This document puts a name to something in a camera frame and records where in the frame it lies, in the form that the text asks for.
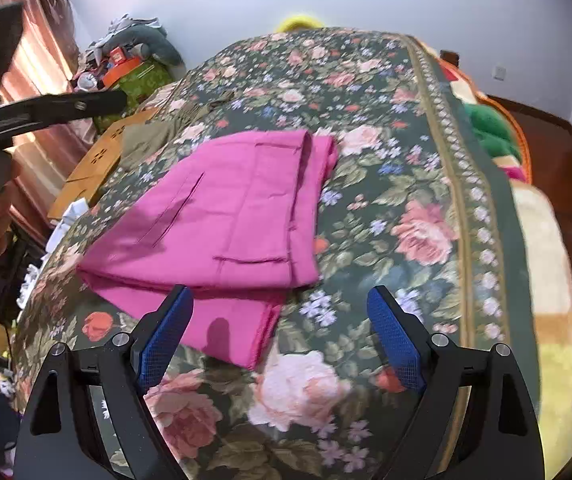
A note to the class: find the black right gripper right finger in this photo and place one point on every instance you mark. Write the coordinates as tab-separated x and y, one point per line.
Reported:
474	419

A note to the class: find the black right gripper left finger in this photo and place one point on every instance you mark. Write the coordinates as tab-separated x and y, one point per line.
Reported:
59	435

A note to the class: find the pink pants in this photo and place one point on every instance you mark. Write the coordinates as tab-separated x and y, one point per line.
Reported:
235	223

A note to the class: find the pink curtain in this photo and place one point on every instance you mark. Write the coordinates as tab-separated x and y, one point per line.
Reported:
44	64

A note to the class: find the wooden lap table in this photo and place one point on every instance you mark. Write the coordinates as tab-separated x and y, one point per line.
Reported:
95	167

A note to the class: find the pile of white papers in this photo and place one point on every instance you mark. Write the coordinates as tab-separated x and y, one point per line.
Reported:
72	213

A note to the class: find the orange box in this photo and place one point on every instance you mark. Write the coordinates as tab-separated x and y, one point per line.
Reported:
120	70

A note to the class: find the olive green pants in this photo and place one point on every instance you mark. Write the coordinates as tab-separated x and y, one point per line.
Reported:
141	141

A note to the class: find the green patterned bag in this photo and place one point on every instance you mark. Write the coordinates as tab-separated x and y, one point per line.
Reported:
138	85

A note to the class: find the grey plush toy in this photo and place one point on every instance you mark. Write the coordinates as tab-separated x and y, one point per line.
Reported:
127	32

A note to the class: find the floral bedspread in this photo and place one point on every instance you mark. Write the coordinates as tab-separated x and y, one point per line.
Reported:
415	204

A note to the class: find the yellow plush pillow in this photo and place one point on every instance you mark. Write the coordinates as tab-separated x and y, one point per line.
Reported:
299	22

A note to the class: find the white wall socket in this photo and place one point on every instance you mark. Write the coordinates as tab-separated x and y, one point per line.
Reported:
499	72

